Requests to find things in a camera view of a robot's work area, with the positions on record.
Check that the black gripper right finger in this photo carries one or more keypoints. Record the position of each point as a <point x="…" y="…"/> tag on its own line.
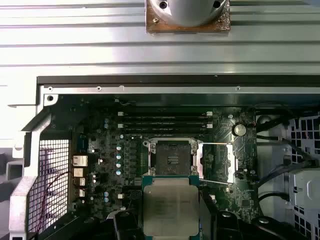
<point x="225" y="227"/>

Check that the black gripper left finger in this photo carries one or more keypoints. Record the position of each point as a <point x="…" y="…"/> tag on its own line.
<point x="125" y="225"/>

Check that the thin metal locking lever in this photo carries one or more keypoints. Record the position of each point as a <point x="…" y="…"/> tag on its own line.
<point x="215" y="181"/>
<point x="215" y="143"/>

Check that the silver square CPU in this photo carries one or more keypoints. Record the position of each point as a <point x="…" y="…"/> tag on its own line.
<point x="170" y="205"/>

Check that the metal socket cover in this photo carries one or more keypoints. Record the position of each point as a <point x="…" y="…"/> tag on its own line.
<point x="232" y="162"/>

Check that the CPU socket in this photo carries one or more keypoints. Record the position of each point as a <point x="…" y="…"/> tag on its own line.
<point x="172" y="155"/>

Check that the green motherboard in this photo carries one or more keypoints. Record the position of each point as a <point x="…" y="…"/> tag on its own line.
<point x="225" y="200"/>

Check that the silver perforated drive cage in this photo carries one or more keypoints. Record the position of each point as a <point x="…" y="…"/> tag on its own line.
<point x="307" y="190"/>

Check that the round silver coin battery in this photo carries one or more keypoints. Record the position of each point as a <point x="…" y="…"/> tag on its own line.
<point x="239" y="130"/>

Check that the black open PC case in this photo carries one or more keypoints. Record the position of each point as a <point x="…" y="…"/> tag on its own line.
<point x="175" y="83"/>

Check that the square brown base plate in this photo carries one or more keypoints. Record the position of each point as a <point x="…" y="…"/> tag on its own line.
<point x="150" y="27"/>

